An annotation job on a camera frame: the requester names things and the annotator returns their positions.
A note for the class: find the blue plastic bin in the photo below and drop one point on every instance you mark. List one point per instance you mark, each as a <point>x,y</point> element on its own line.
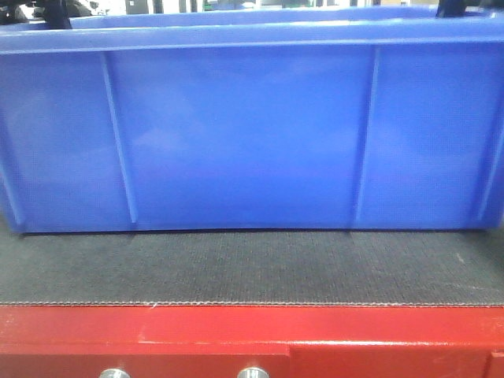
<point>382,117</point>

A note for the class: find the red conveyor frame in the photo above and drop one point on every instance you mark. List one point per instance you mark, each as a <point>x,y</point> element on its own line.
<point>219,341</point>

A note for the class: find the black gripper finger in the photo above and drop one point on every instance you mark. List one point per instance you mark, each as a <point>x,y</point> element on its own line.
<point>450,8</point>
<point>56,16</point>

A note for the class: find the silver bolt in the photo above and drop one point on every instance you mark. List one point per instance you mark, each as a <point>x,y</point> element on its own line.
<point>253,372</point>
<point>114,373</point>

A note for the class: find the left silver bolt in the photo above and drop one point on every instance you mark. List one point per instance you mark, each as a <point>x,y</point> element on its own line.
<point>114,373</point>

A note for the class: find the black conveyor belt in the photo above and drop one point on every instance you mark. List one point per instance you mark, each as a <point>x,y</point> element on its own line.
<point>253,268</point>

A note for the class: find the right silver bolt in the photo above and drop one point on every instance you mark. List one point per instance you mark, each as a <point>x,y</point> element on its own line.
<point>253,372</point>

